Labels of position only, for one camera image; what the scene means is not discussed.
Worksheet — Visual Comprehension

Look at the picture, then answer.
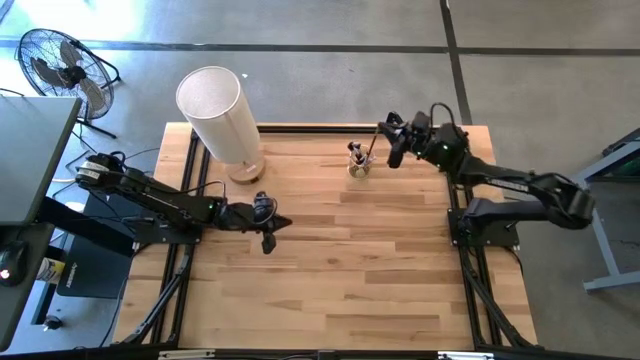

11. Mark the black computer case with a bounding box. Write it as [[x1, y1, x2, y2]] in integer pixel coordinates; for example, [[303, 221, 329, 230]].
[[56, 187, 135, 300]]

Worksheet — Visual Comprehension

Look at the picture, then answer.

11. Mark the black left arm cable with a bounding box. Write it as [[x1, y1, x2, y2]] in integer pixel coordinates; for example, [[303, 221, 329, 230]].
[[172, 179, 227, 200]]

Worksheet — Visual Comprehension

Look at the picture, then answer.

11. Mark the yellow labelled bottle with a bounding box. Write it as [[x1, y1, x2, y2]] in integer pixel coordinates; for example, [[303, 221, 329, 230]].
[[35, 256, 67, 286]]

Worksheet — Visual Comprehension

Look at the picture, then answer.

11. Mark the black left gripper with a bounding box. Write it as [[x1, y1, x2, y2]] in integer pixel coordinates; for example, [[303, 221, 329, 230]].
[[247, 191, 294, 255]]

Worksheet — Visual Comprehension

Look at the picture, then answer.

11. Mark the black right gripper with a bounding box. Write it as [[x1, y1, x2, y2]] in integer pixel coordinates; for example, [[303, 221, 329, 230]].
[[378, 121, 435, 170]]

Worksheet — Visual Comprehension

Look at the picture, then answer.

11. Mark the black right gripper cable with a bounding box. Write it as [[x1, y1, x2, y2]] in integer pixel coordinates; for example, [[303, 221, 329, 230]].
[[429, 102, 455, 129]]

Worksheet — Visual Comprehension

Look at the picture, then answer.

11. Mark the black floor fan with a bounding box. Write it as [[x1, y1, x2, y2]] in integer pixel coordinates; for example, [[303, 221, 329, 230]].
[[16, 27, 123, 140]]

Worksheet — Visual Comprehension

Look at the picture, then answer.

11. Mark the dark grey desk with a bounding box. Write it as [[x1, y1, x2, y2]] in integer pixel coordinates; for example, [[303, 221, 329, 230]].
[[0, 222, 56, 353]]

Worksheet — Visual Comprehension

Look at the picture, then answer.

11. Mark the black aluminium table frame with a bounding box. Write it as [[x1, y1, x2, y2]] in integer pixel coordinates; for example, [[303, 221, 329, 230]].
[[115, 122, 541, 360]]

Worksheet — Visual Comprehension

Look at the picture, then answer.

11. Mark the grey metal table frame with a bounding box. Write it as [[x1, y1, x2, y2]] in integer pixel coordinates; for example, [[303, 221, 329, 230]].
[[574, 127, 640, 295]]

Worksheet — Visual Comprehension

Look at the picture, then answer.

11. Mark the silver metal bracket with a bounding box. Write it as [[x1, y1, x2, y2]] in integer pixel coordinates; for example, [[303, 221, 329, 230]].
[[437, 351, 496, 360], [158, 349, 217, 360]]

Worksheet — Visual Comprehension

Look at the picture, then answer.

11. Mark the white shade wooden base lamp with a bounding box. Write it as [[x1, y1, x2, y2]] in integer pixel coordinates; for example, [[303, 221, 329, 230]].
[[174, 65, 267, 186]]

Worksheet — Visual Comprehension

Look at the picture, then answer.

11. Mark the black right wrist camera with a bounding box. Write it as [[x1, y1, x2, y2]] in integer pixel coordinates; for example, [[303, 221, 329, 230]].
[[409, 110, 433, 144]]

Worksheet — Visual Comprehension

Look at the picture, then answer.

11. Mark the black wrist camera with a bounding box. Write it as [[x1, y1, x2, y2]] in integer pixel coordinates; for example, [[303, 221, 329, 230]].
[[409, 110, 433, 144], [253, 197, 274, 219]]

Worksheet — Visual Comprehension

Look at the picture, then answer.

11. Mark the black computer mouse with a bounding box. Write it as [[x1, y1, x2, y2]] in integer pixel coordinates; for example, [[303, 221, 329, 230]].
[[0, 240, 29, 288]]

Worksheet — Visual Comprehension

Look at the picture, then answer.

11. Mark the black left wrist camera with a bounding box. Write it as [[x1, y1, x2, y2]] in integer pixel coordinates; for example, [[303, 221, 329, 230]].
[[253, 197, 274, 219]]

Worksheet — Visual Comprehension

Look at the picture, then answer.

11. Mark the gold wire brush cup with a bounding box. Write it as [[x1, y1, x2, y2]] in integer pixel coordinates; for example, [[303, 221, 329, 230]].
[[347, 144, 374, 181]]

